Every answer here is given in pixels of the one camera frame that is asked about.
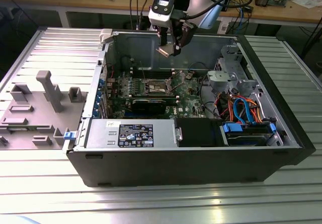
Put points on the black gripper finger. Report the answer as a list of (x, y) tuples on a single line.
[(163, 36), (186, 32)]

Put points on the silver CPU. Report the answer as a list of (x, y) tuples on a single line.
[(166, 50)]

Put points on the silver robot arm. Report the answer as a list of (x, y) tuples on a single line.
[(201, 10)]

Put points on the CPU socket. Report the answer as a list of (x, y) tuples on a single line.
[(156, 87)]

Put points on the white tag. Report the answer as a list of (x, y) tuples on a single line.
[(223, 27)]

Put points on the round coin battery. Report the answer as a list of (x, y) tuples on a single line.
[(188, 76)]

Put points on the grey metal drive cage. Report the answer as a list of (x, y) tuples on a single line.
[(221, 76)]

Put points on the pale grey case latch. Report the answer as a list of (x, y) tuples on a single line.
[(105, 35)]

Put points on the small black box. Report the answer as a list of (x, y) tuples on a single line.
[(247, 8)]

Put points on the green motherboard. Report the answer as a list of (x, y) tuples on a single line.
[(187, 100)]

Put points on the black graphics card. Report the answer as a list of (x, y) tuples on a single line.
[(148, 107)]

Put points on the black plastic shroud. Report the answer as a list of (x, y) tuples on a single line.
[(196, 133)]

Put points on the grey power supply unit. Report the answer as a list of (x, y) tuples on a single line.
[(100, 133)]

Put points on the hard disk in blue carrier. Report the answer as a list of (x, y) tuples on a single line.
[(244, 139)]

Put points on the white paper sheet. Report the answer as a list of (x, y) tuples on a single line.
[(307, 2)]

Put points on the open PC case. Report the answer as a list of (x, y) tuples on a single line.
[(176, 168)]

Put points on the blue plastic case latch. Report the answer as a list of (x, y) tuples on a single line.
[(70, 136)]

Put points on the grey parts rack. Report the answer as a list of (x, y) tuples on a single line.
[(37, 119)]

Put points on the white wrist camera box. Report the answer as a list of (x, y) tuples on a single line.
[(161, 17)]

